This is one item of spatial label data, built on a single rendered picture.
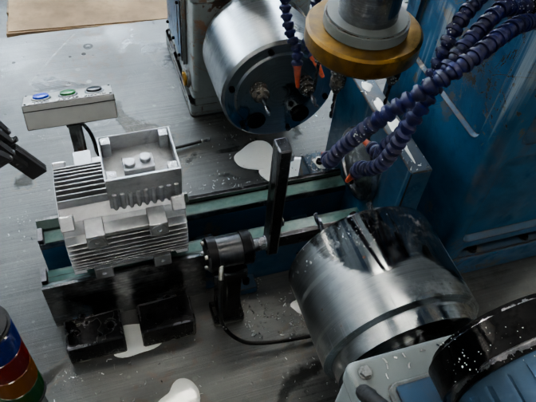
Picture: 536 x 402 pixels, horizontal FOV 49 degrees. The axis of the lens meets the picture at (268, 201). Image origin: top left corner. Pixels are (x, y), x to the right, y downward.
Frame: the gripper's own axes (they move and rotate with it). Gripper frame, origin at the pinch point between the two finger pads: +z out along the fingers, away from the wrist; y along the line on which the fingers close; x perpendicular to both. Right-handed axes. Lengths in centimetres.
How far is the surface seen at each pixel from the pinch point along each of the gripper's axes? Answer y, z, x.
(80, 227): -12.5, 7.1, -3.8
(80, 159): 1.4, 6.9, -5.9
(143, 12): 187, 105, 9
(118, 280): -14.0, 22.1, 0.2
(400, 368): -52, 17, -40
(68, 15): 191, 87, 40
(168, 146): -3.0, 10.7, -20.8
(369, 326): -44, 19, -38
